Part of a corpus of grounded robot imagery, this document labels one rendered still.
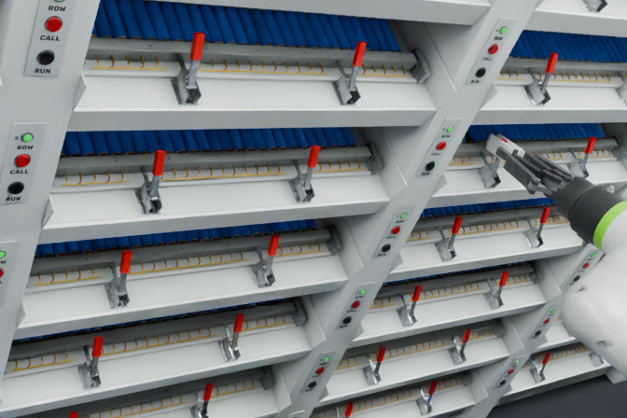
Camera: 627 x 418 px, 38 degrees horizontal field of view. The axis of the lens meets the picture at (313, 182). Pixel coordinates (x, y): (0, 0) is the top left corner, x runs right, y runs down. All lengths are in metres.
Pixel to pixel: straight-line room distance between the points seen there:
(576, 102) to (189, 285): 0.78
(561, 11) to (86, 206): 0.79
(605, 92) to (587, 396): 1.33
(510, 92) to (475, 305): 0.63
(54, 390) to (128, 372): 0.13
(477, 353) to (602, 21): 0.98
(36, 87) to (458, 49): 0.66
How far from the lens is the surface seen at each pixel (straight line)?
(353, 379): 2.02
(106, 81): 1.16
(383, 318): 1.90
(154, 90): 1.18
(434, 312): 1.99
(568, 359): 2.77
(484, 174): 1.72
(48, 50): 1.05
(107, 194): 1.28
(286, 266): 1.59
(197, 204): 1.33
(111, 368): 1.58
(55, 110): 1.11
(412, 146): 1.50
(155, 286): 1.45
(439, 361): 2.19
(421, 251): 1.79
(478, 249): 1.89
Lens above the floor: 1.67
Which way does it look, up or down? 32 degrees down
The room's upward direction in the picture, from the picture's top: 25 degrees clockwise
